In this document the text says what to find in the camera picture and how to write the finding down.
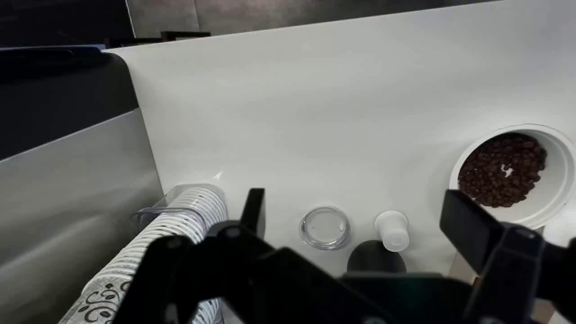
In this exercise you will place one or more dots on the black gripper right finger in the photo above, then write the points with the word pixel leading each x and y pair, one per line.
pixel 479 240

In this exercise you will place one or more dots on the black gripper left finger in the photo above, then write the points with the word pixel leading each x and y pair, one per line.
pixel 198 264

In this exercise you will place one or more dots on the small clear glass cup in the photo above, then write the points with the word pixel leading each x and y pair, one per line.
pixel 324 228

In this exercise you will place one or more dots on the coffee beans pile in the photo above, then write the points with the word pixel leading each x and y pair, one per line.
pixel 501 172

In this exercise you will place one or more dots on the tall patterned paper cup stack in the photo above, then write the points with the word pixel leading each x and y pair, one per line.
pixel 180 222

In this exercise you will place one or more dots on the small white plastic cup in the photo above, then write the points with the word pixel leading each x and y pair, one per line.
pixel 393 231

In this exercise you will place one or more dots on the large white bowl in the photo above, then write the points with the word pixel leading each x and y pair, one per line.
pixel 555 181

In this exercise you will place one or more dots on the stainless steel black appliance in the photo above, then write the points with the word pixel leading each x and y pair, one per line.
pixel 60 181

